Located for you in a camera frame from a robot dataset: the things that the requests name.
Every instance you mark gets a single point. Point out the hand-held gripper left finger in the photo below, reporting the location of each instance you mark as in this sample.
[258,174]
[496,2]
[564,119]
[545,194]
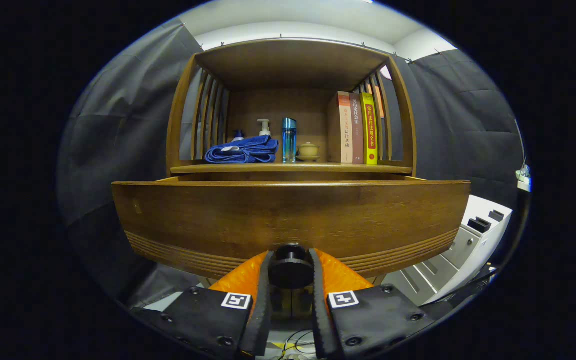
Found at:
[264,310]

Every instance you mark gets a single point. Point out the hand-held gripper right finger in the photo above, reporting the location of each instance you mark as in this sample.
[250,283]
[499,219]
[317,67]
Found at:
[318,310]

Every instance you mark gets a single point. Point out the wooden drawer with black knob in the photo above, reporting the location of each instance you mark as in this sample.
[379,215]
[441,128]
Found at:
[293,215]

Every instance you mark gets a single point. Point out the wooden countertop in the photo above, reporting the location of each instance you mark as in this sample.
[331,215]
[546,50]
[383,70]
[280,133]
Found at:
[318,168]

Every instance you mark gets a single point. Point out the wooden cabinet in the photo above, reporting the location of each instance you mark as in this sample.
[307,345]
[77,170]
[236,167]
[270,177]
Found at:
[288,65]

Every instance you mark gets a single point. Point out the beige lidded teacup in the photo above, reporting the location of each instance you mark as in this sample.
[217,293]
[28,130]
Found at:
[308,151]

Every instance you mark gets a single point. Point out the folded blue towel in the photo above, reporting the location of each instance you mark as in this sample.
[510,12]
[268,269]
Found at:
[248,150]

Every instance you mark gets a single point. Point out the tall blue glass bottle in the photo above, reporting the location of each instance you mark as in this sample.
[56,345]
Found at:
[289,142]

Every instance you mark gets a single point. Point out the white appliance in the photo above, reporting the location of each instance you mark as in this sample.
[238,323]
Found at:
[478,235]

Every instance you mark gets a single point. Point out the small blue white bottle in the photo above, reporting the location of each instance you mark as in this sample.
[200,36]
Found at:
[238,135]

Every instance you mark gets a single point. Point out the white pump bottle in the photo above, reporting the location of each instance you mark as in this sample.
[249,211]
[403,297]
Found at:
[265,130]

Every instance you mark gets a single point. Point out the beige orange book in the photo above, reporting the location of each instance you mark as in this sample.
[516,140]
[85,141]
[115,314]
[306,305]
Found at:
[345,130]

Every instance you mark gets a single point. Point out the brown book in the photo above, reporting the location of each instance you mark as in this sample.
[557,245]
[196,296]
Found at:
[357,130]

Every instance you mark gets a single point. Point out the yellow book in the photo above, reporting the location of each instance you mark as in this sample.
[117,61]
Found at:
[369,130]

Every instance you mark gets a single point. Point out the black backdrop cloth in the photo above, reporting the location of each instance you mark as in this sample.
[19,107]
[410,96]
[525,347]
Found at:
[118,150]

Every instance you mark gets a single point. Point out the small white green device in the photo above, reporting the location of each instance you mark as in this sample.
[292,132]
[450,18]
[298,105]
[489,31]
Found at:
[524,180]

